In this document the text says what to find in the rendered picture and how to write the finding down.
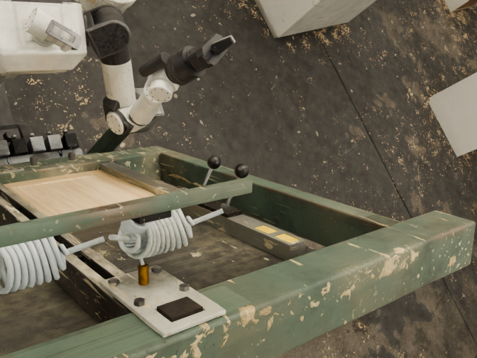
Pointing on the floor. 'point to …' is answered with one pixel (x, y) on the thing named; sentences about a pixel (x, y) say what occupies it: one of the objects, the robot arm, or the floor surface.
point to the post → (107, 142)
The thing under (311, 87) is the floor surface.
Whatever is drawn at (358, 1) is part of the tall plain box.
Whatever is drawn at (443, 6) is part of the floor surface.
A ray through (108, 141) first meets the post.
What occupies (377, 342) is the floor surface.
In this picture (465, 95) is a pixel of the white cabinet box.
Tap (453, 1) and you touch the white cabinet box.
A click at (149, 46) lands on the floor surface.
